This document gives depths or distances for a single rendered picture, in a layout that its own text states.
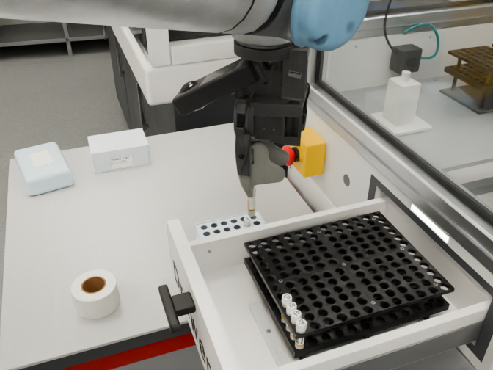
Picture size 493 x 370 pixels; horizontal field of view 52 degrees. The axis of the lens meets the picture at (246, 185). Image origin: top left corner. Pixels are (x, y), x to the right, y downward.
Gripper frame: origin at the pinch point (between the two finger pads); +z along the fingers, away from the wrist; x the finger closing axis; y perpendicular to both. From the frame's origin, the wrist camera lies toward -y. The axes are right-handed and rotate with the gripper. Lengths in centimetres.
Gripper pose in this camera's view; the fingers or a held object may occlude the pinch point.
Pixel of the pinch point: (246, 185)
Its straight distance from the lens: 68.8
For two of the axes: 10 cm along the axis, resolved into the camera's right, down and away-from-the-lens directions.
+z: 0.0, 8.3, 5.5
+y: 9.8, 1.0, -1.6
